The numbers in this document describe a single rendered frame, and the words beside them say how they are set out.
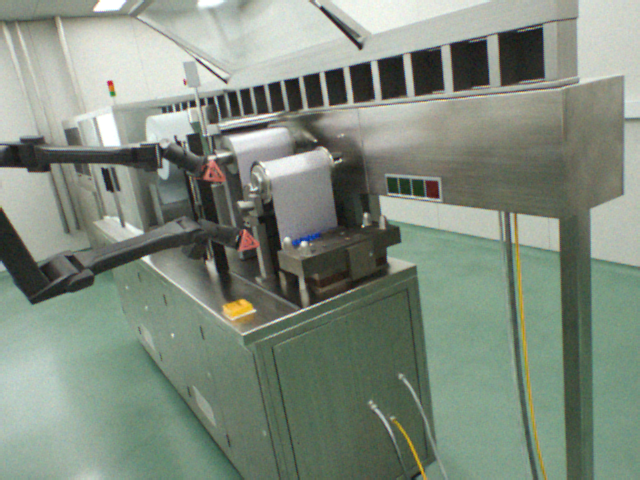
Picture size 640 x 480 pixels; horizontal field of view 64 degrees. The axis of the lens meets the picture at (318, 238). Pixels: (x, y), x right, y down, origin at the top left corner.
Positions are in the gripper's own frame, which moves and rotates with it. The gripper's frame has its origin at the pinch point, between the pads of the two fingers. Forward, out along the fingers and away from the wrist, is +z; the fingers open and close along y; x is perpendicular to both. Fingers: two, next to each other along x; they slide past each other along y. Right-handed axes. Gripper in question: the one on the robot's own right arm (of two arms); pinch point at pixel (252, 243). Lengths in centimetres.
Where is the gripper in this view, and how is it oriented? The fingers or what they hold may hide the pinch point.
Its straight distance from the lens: 172.6
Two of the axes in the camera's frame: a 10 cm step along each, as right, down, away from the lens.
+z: 8.0, 2.5, 5.5
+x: 2.9, -9.6, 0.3
